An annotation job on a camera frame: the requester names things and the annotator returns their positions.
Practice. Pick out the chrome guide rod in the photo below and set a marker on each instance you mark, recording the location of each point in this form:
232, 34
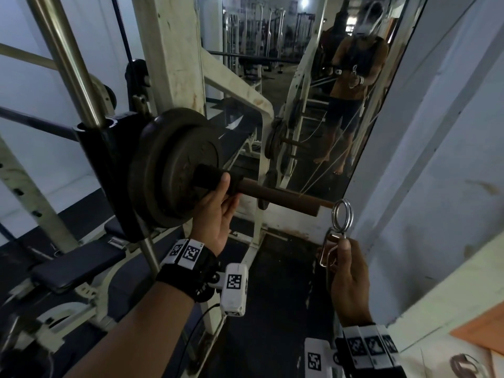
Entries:
67, 58

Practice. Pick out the white smith machine frame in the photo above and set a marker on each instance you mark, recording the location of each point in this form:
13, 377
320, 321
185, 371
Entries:
169, 51

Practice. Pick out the steel barbell bar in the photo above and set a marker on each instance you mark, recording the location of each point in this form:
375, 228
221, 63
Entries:
35, 123

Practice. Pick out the person's right hand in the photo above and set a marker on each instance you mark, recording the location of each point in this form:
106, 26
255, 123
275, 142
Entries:
350, 291

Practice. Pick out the person's right thumb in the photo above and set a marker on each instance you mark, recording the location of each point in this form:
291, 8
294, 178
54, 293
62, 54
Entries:
345, 249

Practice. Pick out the white ledge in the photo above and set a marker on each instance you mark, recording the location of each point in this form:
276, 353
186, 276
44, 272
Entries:
441, 303

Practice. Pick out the chrome spring barbell collar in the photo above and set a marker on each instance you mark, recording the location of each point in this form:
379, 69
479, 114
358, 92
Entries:
341, 216
468, 366

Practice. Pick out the wall mirror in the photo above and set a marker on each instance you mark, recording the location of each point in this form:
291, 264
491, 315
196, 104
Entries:
315, 74

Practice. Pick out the person's left thumb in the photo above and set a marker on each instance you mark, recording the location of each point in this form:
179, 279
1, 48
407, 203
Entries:
233, 202

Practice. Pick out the orange flat board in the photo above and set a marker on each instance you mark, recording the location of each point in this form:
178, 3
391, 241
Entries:
480, 328

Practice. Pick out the black padded bench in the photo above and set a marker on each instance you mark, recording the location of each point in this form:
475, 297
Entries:
74, 263

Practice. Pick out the person's left hand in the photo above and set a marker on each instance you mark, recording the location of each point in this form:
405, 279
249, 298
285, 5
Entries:
210, 220

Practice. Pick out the black bar carriage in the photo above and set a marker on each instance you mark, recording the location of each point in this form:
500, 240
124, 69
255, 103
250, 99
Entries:
106, 161

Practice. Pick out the large black weight plate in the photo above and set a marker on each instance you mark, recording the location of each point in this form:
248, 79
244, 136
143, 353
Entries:
147, 165

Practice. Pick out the small black weight plate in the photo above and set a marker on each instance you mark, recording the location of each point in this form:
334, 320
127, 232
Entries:
185, 169

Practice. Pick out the rusty barbell sleeve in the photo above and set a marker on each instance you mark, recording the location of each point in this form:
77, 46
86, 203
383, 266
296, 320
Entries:
275, 194

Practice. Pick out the person's left forearm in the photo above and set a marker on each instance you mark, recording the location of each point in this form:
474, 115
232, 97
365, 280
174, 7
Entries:
134, 334

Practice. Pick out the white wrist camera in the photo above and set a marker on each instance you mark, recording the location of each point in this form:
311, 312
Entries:
318, 360
234, 289

